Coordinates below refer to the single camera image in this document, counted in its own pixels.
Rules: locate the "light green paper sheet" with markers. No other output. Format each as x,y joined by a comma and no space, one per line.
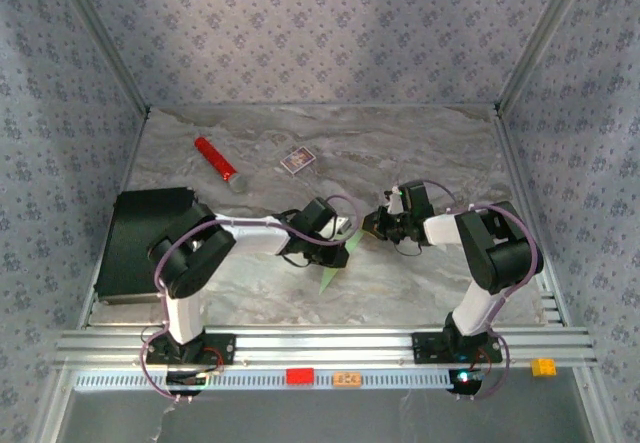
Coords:
327,280

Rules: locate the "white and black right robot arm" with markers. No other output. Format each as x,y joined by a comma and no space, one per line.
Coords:
440,228

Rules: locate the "aluminium frame post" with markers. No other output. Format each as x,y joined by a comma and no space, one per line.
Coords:
541,38

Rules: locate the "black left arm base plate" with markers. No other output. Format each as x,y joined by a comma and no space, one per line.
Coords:
222,350

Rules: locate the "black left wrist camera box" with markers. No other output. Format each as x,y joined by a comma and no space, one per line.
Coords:
315,215

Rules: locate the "orange tag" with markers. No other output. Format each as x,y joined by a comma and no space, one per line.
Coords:
347,379

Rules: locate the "red tube with grey cap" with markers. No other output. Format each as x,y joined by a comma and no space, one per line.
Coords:
215,158

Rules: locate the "yellow toy brick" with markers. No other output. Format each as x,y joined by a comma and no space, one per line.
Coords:
543,367

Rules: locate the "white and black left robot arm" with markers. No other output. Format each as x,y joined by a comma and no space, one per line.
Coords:
260,238

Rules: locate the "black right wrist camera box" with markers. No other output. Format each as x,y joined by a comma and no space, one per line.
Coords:
417,198

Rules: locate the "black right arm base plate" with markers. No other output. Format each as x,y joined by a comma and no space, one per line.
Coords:
425,349

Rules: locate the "small purple card box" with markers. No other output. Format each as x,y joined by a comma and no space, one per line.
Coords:
298,158

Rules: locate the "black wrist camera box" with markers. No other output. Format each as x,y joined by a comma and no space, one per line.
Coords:
315,215
417,198

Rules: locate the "aluminium mounting rail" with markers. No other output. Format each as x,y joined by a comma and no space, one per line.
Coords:
325,348

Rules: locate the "red block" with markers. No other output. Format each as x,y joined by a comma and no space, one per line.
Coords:
300,377

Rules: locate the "black case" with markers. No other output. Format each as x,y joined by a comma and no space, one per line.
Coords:
125,243

